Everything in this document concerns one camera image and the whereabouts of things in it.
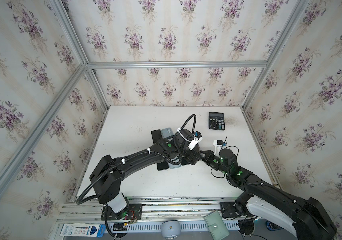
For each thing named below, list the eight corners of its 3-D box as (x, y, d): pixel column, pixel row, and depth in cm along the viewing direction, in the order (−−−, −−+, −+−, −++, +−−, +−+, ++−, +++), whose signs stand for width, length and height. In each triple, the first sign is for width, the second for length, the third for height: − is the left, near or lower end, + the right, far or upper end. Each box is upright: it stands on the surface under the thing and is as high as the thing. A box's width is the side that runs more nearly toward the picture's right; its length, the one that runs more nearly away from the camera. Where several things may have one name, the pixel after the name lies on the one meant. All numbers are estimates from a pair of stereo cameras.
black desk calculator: (208, 128, 109) (209, 126, 107) (208, 114, 119) (209, 111, 117) (224, 130, 108) (225, 128, 106) (222, 115, 118) (224, 113, 116)
